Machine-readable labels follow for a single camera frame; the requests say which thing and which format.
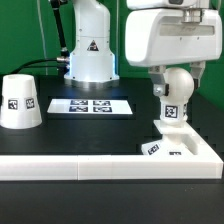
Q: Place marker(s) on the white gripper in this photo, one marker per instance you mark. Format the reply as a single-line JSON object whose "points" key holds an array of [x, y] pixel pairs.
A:
{"points": [[160, 37]]}

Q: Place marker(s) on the white lamp bulb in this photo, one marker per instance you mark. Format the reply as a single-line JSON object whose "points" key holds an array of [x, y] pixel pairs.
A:
{"points": [[174, 105]]}

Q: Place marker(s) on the white lamp base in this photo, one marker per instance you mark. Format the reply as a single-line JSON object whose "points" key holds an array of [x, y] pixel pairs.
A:
{"points": [[178, 140]]}

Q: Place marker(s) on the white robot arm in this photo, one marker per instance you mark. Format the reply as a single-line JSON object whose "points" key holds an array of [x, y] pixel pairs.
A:
{"points": [[92, 62]]}

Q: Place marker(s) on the white lamp shade cone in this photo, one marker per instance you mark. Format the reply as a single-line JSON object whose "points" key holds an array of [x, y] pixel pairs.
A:
{"points": [[20, 108]]}

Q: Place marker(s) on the white marker tag plate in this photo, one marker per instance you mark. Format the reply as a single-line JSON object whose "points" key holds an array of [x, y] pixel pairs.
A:
{"points": [[86, 106]]}

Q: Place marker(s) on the white L-shaped wall fence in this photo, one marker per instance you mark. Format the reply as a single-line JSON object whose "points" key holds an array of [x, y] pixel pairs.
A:
{"points": [[206, 164]]}

